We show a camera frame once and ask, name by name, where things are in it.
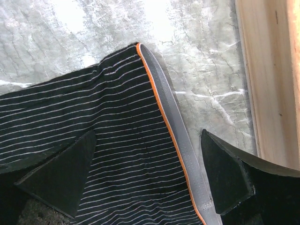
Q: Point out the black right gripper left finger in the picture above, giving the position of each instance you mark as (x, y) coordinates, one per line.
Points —
(55, 178)

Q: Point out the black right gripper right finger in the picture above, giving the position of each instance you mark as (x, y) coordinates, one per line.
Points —
(248, 190)

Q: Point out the black striped underwear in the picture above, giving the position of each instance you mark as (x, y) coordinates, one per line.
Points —
(144, 170)

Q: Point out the wooden hanger rack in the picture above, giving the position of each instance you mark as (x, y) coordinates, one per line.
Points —
(270, 40)

